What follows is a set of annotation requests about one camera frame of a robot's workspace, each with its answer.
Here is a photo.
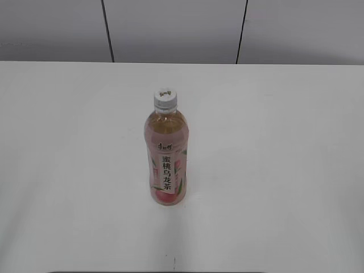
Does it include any pink peach tea bottle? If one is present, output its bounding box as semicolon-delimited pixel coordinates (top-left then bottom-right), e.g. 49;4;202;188
144;110;189;206

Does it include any white bottle cap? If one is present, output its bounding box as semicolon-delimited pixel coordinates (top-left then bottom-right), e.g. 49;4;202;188
154;88;177;110

